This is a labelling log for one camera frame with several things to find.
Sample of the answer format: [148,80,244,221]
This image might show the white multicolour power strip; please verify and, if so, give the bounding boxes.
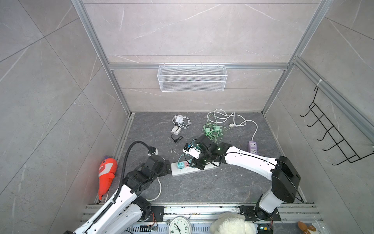
[171,162,218,176]

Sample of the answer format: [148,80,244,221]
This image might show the white charger with black cable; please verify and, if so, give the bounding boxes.
[170,126,183,143]

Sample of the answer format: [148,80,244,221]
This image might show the purple small power strip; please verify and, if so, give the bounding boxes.
[248,141,258,155]

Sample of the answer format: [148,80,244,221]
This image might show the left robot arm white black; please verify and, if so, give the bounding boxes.
[73,140,171,234]

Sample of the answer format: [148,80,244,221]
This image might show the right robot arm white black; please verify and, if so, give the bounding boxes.
[184,135,301,219]

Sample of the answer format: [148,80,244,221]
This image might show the red toy vacuum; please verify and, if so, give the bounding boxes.
[98,158,117,200]

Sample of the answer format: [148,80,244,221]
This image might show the white analog clock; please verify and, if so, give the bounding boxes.
[168,216,192,234]

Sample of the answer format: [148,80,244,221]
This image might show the white plush toy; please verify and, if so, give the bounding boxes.
[209,212,256,234]

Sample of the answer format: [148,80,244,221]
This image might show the brown plush toy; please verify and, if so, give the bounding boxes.
[297,221,318,234]

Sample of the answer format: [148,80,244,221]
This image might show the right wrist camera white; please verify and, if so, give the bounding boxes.
[183,143,202,159]

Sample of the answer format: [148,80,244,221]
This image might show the green charger and cable bundle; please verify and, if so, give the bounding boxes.
[201,122,228,145]

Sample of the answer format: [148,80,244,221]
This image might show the white power strip cable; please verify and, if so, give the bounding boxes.
[146,176,162,202]

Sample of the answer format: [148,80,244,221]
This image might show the teal charger cable bundle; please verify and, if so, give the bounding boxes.
[177,139,202,164]

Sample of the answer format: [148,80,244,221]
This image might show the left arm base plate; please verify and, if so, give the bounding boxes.
[141,206,165,222]

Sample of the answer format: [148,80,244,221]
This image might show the white cable of purple strip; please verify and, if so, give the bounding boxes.
[206,108,259,142]

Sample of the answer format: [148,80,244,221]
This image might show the white charger with coiled cable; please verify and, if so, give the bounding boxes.
[172,115,191,129]

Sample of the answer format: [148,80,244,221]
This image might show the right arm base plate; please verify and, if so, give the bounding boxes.
[239,205,281,222]

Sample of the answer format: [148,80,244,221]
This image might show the white wire mesh basket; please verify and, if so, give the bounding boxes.
[157,65,228,92]

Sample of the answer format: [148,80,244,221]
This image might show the black wire hook rack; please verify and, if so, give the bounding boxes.
[300,87,374,166]

